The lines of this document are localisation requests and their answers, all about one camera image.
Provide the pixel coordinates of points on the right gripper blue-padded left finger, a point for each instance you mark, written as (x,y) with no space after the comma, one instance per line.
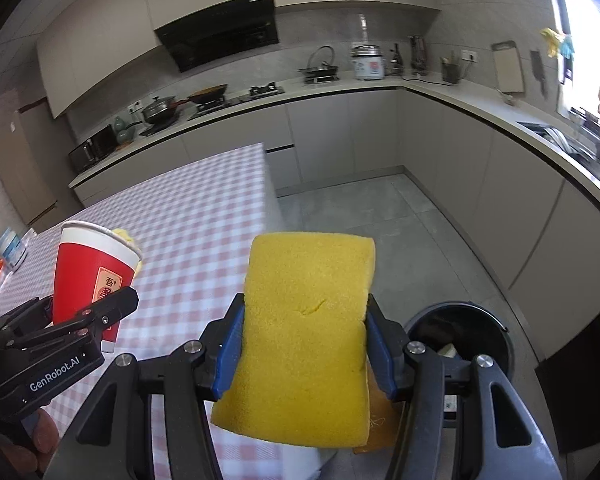
(110,436)

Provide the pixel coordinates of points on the kettle on small burner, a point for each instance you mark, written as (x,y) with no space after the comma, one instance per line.
(323,71)

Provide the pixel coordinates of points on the black gas stove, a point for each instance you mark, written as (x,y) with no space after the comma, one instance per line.
(252,94)

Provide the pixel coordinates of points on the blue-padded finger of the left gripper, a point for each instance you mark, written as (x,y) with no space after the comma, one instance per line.
(84,327)
(34,314)

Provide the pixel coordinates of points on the black microwave oven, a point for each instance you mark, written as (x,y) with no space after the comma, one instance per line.
(94,149)

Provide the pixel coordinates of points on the utensil holder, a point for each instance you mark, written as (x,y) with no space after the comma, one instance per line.
(451,71)

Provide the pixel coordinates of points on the dark glass bottle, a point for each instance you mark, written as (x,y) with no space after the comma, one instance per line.
(396,61)

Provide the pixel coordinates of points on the beige refrigerator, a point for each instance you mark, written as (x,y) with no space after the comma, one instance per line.
(35,167)

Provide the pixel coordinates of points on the knife block with utensils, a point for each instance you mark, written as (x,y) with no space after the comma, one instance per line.
(419,57)

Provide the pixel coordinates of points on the green ceramic vase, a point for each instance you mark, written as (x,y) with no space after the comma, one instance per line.
(123,131)

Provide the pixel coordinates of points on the person's left hand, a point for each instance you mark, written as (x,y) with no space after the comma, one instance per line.
(30,444)

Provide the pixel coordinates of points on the yellow cloth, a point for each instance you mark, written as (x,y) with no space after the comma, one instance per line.
(130,240)

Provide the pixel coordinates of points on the red white paper cup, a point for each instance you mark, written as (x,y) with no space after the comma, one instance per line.
(92,262)

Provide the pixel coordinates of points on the yellow sponge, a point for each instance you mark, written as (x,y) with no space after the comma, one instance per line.
(302,378)

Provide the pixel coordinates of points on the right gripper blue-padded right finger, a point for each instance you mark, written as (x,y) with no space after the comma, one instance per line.
(496,436)

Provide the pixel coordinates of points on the black range hood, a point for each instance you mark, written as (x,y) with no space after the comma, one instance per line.
(222,30)

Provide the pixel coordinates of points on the lidded black pan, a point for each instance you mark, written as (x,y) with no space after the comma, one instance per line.
(162,110)

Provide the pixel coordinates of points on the black trash bin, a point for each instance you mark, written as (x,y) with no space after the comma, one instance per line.
(461,330)

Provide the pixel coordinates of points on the wok with handle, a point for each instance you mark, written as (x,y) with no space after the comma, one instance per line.
(205,96)

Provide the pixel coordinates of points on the white rice cooker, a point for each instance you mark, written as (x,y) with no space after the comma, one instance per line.
(368,62)

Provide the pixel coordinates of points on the pink checkered tablecloth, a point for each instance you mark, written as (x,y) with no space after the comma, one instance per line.
(194,226)

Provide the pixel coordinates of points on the white blue canister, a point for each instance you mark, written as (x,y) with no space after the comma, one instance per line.
(12,249)

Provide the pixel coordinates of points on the white cutting board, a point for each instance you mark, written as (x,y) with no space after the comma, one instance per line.
(508,67)

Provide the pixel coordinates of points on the black cleaver knife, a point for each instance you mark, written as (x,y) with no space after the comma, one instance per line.
(538,71)

